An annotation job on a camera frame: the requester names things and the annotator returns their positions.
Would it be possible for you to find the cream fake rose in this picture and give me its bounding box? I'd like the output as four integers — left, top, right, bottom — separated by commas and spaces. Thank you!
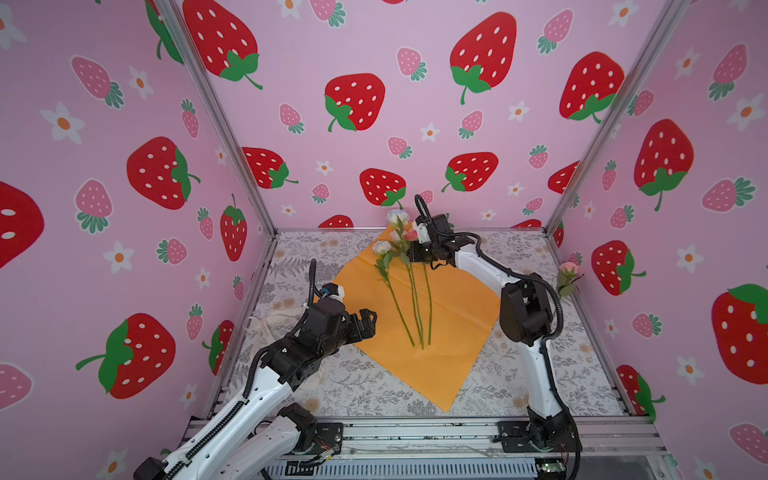
387, 209, 426, 349

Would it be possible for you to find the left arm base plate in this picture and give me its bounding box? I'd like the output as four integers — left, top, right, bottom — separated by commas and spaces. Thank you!
261, 422, 345, 457

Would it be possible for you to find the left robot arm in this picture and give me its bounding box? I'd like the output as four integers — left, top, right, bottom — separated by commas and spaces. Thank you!
133, 295, 377, 479

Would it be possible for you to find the aluminium front rail frame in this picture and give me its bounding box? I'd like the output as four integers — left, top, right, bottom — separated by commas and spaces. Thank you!
177, 417, 682, 479

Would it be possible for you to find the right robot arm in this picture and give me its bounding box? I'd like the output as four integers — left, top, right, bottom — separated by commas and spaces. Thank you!
409, 213, 582, 454

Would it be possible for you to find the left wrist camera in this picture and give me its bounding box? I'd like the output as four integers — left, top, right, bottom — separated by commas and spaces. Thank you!
320, 283, 345, 301

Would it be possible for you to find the orange wrapping paper sheet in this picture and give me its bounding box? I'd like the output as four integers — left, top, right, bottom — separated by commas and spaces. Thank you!
334, 230, 500, 412

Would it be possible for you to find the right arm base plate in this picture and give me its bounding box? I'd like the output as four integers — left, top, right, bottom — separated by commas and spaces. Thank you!
492, 421, 583, 454

